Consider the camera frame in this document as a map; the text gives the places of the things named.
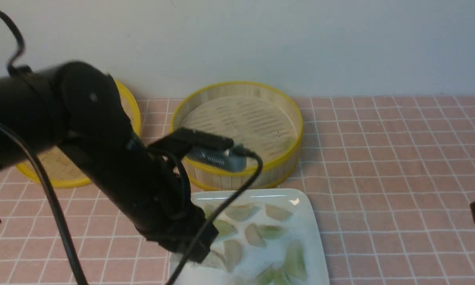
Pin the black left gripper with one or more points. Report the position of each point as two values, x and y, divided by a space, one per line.
176 235

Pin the green dumpling plate centre right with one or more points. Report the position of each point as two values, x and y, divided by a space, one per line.
271 232

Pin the green dumpling plate bottom right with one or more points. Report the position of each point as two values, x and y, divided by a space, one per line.
281 277

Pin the white square plate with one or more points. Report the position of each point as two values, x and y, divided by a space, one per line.
301 226

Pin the green dumpling plate middle left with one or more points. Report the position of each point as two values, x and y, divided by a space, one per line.
224 228

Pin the green dumpling plate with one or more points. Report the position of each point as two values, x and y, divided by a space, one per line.
294 264
265 277
224 228
271 232
281 277

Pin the bamboo steamer lid yellow rim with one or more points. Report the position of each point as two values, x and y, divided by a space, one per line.
62 172

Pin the pale dumpling plate top middle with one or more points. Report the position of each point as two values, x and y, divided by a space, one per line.
240 213

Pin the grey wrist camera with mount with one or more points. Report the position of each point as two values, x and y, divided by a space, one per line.
206 148

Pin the pink dumpling plate centre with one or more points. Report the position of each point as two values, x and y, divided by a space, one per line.
253 236

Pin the green dumpling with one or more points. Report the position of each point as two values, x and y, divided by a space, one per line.
288 143

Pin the pale dumpling plate lower middle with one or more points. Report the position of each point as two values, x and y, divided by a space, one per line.
233 253

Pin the bamboo steamer basket yellow rim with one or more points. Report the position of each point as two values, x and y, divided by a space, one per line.
252 114

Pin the grey dumpling plate lower left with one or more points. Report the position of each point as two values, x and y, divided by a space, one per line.
215 260

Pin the green dumpling plate bottom middle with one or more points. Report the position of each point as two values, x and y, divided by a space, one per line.
265 277

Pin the pale dumpling plate top right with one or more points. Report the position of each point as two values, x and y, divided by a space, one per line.
277 213

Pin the pale dumpling plate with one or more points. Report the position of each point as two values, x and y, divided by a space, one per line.
277 213
233 253
240 213

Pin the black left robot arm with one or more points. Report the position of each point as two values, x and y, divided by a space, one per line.
77 108

